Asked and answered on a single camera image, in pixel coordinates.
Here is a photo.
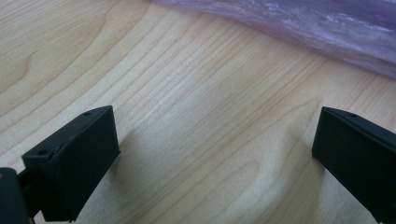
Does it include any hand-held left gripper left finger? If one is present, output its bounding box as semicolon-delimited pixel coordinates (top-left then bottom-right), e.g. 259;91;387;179
21;105;121;222

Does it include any purple translucent plastic bag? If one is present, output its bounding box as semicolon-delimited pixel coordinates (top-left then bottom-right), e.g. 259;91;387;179
148;0;396;79

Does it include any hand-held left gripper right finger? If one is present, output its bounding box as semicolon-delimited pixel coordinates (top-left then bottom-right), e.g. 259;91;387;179
311;105;396;224

